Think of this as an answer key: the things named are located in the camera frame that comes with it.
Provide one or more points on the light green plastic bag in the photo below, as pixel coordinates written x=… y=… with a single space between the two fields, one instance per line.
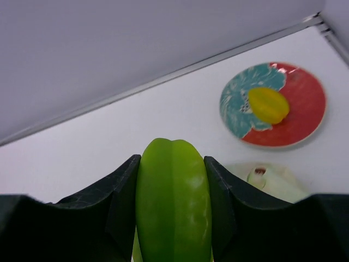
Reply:
x=273 y=179

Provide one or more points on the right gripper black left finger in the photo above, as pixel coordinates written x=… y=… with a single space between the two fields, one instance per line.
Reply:
x=95 y=224

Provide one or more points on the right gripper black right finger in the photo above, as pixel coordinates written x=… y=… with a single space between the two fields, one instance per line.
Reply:
x=250 y=225

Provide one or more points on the red teal floral plate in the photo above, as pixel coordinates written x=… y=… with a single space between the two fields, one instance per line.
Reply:
x=304 y=92

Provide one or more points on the yellow fake fruit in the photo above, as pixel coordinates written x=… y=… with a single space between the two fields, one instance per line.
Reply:
x=268 y=105

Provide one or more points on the green fake fruit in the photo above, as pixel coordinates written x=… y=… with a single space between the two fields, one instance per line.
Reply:
x=172 y=205

